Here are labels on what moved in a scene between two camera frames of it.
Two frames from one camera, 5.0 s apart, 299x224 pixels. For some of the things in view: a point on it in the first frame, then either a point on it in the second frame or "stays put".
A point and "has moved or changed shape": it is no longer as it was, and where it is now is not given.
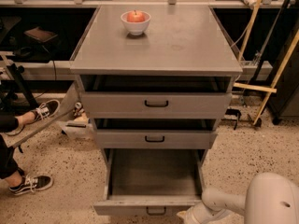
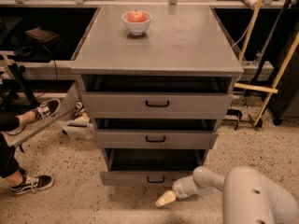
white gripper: [195, 216] to [182, 189]
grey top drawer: [156, 96] stays put
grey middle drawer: [150, 133] stays put
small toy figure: [78, 110] stays put
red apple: [135, 17] stays put
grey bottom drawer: [150, 181] has moved or changed shape
